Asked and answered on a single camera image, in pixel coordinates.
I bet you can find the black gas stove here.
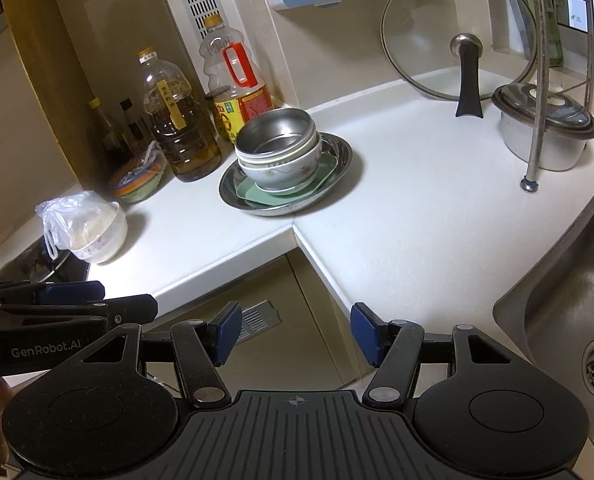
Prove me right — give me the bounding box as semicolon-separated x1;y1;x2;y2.
0;242;90;286

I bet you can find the stainless steel bowl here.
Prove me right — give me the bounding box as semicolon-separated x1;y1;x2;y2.
234;107;318;157

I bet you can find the striped bowl under plastic wrap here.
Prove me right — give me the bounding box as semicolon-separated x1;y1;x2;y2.
108;141;168;204

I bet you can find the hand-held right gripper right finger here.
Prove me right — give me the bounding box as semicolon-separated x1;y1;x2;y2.
350;302;516;409

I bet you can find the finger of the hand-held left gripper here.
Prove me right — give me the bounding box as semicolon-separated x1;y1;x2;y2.
0;293;158;326
0;252;106;307

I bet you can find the large cooking oil bottle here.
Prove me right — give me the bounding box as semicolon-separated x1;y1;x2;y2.
138;47;224;182

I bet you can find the beige base cabinet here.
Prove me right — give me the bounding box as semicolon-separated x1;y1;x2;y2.
142;252;372;396

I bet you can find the white bowl with food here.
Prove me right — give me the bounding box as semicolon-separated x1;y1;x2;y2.
69;201;128;265

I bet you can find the steel pot with lid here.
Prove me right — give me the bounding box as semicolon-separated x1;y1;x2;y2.
491;80;594;172

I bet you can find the white floral bowl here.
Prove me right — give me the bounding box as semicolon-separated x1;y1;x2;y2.
238;142;324;196

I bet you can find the grey vent grille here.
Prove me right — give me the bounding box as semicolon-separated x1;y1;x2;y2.
239;300;282;336

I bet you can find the green cutting board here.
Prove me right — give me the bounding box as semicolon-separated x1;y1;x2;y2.
514;0;566;67

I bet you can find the red-handled soy sauce bottle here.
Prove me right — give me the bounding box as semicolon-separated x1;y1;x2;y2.
198;14;276;143

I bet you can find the metal dish rack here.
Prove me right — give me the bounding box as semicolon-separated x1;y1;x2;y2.
519;0;594;194

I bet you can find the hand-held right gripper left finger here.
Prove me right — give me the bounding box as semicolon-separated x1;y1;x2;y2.
79;301;244;409

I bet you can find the green square plate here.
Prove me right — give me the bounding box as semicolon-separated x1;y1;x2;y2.
234;152;340;209

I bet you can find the stainless steel sink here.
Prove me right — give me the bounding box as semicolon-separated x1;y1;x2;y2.
493;182;594;480

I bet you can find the round stainless steel plate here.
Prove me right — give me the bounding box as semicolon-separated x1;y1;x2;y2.
219;131;354;218

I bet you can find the glass pot lid, black handle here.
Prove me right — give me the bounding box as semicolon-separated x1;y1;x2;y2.
381;0;538;119

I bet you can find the yellow-capped bottle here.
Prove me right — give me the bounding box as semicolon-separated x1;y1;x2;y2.
88;97;128;166

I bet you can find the bowl in plastic bag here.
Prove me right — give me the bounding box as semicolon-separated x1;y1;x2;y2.
35;191;120;261

